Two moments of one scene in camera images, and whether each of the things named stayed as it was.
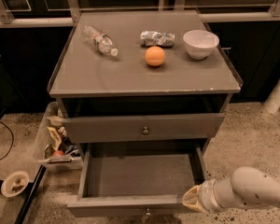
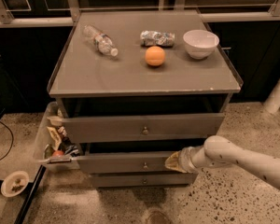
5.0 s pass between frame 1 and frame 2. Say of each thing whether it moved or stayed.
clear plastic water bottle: stayed
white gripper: moved
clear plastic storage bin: stayed
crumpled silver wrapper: stayed
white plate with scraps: stayed
